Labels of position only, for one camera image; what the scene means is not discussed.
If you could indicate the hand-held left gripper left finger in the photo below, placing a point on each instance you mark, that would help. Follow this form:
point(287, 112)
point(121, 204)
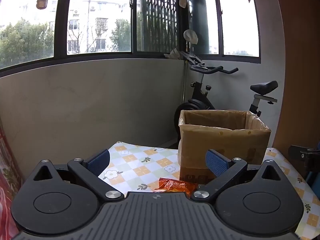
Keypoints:
point(100, 159)

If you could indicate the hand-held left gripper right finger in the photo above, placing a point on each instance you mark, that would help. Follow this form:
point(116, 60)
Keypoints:
point(216, 164)

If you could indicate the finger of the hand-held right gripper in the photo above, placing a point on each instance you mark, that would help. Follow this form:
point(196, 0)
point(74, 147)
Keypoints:
point(308, 156)

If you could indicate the brown cardboard box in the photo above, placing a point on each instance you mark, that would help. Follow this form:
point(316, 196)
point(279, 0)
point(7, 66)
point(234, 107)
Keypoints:
point(225, 140)

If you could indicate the orange snack packet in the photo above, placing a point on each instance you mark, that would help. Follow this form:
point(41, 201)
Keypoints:
point(175, 186)

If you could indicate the floral checked tablecloth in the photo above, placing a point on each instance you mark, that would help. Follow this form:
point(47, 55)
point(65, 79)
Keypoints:
point(140, 165)

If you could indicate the black exercise bike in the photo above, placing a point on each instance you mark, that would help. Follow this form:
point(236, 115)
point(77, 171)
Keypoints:
point(200, 100)

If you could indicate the red printed cloth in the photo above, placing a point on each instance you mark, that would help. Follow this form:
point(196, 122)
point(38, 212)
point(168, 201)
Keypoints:
point(8, 175)

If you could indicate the crumpled beige cloth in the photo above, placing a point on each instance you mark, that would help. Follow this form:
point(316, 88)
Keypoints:
point(173, 54)

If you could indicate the white hat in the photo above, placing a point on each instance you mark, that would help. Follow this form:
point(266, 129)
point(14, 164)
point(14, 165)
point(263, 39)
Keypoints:
point(191, 36)

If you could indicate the white apartment building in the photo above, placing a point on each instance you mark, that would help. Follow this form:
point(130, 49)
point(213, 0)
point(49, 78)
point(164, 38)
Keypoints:
point(97, 27)

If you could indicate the green tree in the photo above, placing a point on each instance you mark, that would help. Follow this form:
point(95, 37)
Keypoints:
point(25, 40)

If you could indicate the perforated metal screen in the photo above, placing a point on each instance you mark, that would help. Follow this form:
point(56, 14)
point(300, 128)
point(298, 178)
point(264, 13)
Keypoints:
point(160, 22)

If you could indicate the black window frame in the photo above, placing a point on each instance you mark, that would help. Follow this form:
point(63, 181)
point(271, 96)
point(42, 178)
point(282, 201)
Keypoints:
point(133, 17)

